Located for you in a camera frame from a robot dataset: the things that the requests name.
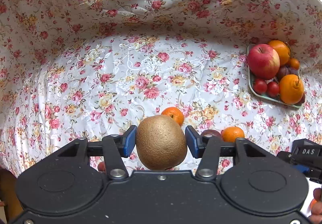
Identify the dark purple plum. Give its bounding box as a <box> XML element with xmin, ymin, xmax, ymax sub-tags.
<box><xmin>201</xmin><ymin>129</ymin><xmax>222</xmax><ymax>139</ymax></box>

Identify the brown kiwi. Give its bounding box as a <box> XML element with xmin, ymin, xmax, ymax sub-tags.
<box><xmin>136</xmin><ymin>115</ymin><xmax>187</xmax><ymax>171</ymax></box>

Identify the small mandarin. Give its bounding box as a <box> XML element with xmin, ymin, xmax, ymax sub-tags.
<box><xmin>287</xmin><ymin>58</ymin><xmax>300</xmax><ymax>70</ymax></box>
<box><xmin>162</xmin><ymin>107</ymin><xmax>185</xmax><ymax>126</ymax></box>

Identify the person's right hand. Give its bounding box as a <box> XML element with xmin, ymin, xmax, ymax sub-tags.
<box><xmin>309</xmin><ymin>188</ymin><xmax>322</xmax><ymax>224</ymax></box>

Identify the small red tomato left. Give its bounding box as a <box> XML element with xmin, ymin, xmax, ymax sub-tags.
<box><xmin>97</xmin><ymin>161</ymin><xmax>106</xmax><ymax>172</ymax></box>

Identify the dark plum tray right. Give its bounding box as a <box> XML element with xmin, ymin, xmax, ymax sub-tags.
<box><xmin>298</xmin><ymin>94</ymin><xmax>306</xmax><ymax>105</ymax></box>

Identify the front large orange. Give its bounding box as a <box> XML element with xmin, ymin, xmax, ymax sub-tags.
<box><xmin>279</xmin><ymin>74</ymin><xmax>304</xmax><ymax>105</ymax></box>

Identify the red tomato tray middle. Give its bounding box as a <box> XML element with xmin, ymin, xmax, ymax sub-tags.
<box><xmin>266</xmin><ymin>81</ymin><xmax>279</xmax><ymax>98</ymax></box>

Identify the red tomato tray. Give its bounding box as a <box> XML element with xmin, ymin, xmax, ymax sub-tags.
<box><xmin>253</xmin><ymin>78</ymin><xmax>267</xmax><ymax>95</ymax></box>
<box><xmin>266</xmin><ymin>81</ymin><xmax>279</xmax><ymax>98</ymax></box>

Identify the green rectangular tray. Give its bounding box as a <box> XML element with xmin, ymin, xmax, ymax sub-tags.
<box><xmin>247</xmin><ymin>40</ymin><xmax>305</xmax><ymax>107</ymax></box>

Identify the red tomato tray left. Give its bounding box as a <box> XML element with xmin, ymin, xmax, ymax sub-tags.
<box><xmin>253</xmin><ymin>78</ymin><xmax>267</xmax><ymax>95</ymax></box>

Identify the purple plum tray back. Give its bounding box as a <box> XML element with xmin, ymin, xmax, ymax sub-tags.
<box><xmin>288</xmin><ymin>67</ymin><xmax>298</xmax><ymax>76</ymax></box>

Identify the dark red fruit tray back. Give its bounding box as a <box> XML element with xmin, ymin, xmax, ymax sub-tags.
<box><xmin>276</xmin><ymin>66</ymin><xmax>289</xmax><ymax>81</ymax></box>

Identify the small mandarin on tray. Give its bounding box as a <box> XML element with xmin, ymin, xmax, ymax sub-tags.
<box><xmin>287</xmin><ymin>58</ymin><xmax>300</xmax><ymax>70</ymax></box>

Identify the floral tablecloth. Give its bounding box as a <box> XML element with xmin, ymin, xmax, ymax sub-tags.
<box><xmin>1</xmin><ymin>0</ymin><xmax>321</xmax><ymax>175</ymax></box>

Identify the red apple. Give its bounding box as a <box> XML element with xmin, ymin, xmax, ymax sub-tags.
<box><xmin>247</xmin><ymin>44</ymin><xmax>280</xmax><ymax>80</ymax></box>

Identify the back orange with stem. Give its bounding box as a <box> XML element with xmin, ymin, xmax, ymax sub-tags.
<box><xmin>268</xmin><ymin>40</ymin><xmax>290</xmax><ymax>66</ymax></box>

